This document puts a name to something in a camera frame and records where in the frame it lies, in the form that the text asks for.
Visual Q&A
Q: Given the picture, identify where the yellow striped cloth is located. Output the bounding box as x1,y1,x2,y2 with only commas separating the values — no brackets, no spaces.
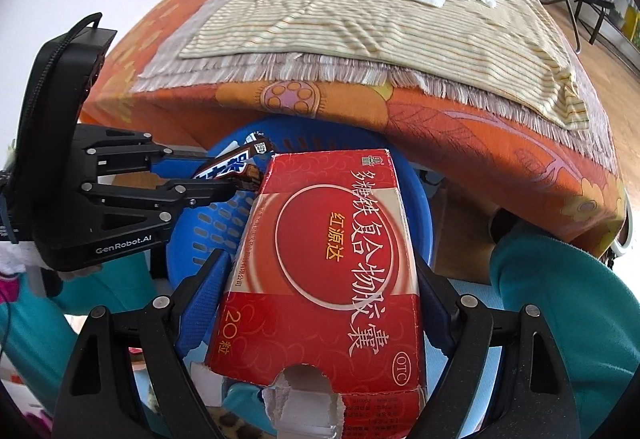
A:
179,0,591,130

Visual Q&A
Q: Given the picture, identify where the fringed checked mat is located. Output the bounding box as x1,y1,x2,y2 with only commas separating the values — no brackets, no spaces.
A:
131,0,608,140

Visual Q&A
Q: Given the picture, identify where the blue snack wrapper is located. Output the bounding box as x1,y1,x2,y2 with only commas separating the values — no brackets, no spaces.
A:
192,131,277,192

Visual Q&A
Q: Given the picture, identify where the yellow bag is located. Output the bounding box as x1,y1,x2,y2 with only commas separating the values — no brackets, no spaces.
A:
620,6,640,44

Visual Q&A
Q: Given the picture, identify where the white ring light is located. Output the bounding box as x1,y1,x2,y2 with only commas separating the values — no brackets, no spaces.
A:
612,199,632,265

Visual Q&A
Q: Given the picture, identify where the orange floral tablecloth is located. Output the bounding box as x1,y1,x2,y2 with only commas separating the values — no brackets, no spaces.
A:
82,0,628,260

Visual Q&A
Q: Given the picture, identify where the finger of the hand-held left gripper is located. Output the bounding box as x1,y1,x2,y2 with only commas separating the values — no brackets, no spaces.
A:
80,179,261,232
80,126,213,180

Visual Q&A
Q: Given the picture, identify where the blue plastic basket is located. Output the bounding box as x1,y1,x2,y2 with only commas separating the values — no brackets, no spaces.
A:
167,116,435,290

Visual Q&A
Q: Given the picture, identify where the red cardboard box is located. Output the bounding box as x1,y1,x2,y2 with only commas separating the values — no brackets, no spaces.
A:
204,149,430,439

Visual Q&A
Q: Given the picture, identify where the person's left teal trouser leg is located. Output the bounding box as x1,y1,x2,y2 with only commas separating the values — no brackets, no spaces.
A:
0,249,161,439

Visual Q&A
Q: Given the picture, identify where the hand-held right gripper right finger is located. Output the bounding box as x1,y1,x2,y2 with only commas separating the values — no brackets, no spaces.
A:
415,259,569,439

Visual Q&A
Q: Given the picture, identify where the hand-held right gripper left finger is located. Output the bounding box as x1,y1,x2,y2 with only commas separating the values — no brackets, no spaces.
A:
50,249,236,439

